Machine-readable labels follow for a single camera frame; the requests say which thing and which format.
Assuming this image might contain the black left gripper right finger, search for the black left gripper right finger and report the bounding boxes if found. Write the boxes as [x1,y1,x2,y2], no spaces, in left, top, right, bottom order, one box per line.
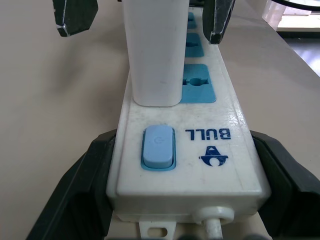
[249,129,320,240]

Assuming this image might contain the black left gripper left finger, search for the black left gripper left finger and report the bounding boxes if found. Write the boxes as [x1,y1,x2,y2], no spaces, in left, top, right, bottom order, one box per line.
[24,128,118,240]

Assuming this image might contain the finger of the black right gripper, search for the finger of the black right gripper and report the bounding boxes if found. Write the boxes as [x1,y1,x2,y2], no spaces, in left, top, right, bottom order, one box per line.
[52,0,99,38]
[202,0,237,46]

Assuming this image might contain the white charger block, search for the white charger block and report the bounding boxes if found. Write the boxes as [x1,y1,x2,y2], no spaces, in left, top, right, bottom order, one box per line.
[122,0,190,108]

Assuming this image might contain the white power strip blue sockets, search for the white power strip blue sockets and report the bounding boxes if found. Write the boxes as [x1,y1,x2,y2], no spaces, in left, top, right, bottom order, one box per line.
[105,5,273,240]

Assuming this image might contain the white translucent plastic box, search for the white translucent plastic box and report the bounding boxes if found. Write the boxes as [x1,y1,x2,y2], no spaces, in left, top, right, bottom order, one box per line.
[261,0,320,29]

